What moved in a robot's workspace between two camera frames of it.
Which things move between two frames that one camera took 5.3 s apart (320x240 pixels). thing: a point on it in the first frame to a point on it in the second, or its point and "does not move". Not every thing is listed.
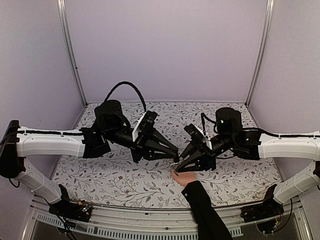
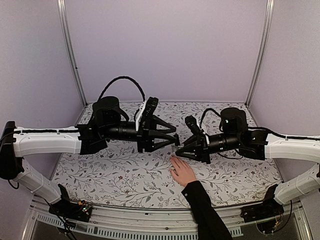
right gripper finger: [190, 165] to [188, 152]
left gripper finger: [152, 153] to [171, 139]
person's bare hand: [184, 178] does not move
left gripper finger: [161, 141] to [157, 121]
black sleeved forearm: [210, 226] does not move
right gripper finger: [190, 150] to [192, 139]
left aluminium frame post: [64, 22] does not move
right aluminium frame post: [268, 16] does not move
